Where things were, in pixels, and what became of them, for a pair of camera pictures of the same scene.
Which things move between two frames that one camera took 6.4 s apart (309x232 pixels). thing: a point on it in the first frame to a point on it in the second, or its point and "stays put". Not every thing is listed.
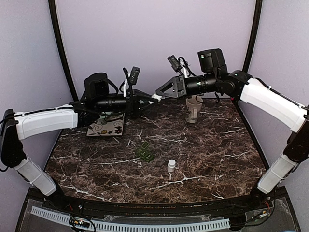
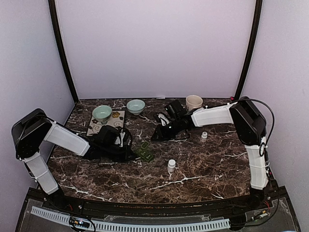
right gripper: (178, 86) to (162, 136)
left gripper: (133, 102) to (125, 156)
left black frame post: (52, 9) stays put
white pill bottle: (158, 97) to (204, 135)
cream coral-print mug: (193, 105) stays put
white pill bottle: (171, 165) stays put
